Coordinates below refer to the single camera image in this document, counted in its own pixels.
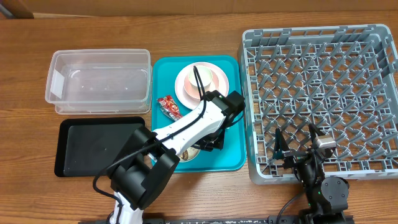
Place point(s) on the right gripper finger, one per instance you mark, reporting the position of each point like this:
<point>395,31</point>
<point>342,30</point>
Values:
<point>314,132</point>
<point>280,146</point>

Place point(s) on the grey dishwasher rack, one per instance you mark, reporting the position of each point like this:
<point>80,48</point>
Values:
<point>340,78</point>

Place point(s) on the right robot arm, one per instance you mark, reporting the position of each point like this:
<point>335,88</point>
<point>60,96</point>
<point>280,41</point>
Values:
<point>327,196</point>

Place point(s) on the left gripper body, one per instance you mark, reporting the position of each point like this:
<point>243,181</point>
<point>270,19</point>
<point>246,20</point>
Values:
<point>216,139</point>

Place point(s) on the grey bowl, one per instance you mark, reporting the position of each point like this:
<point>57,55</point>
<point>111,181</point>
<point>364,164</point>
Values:
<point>189,155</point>

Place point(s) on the clear plastic bin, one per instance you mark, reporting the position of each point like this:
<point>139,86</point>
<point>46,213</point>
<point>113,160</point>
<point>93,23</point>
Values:
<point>100,81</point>

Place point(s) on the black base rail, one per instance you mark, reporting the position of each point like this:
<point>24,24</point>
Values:
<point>217,221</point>

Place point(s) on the red snack wrapper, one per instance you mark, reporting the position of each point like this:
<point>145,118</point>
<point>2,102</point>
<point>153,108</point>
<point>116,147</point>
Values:
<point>169,107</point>

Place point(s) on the white cup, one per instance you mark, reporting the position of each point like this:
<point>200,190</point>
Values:
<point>204,73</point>

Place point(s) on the black plastic tray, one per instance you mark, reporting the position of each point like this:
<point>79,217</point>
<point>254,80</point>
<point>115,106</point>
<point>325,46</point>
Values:
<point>86,145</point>

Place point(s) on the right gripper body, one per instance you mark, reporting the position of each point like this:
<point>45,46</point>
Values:
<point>306,170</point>

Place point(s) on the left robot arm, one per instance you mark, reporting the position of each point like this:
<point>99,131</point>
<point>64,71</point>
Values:
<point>145,164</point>

